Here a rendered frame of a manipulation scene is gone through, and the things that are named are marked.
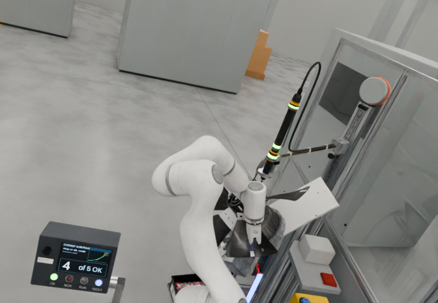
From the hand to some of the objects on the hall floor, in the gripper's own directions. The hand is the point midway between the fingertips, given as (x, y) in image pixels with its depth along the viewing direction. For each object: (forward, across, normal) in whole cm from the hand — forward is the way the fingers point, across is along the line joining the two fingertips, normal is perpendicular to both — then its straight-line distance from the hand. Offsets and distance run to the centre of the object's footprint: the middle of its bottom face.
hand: (251, 245), depth 148 cm
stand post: (+127, -35, -2) cm, 131 cm away
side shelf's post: (+133, -33, +19) cm, 138 cm away
